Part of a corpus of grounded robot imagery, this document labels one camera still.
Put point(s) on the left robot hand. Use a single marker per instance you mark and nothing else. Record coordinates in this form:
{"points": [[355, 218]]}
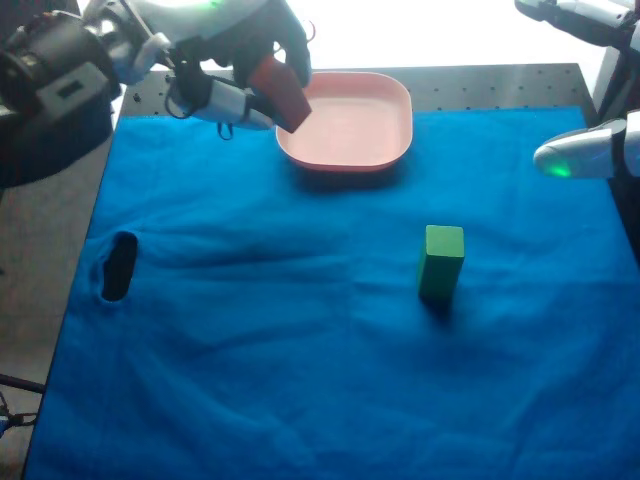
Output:
{"points": [[200, 20]]}

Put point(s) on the green rectangular block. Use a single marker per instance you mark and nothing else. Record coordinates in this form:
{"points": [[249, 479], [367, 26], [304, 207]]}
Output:
{"points": [[440, 265]]}

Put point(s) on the red plastic bowl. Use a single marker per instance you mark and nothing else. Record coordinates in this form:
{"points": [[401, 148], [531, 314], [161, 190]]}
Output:
{"points": [[350, 130]]}

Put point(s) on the blue cloth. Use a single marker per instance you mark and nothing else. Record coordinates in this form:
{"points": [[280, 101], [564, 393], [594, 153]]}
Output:
{"points": [[300, 325]]}

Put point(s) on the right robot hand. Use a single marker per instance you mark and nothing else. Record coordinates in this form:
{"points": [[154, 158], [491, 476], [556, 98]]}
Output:
{"points": [[590, 20]]}

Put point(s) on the red block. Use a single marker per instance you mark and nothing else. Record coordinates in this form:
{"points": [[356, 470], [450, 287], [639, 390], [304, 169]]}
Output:
{"points": [[282, 95]]}

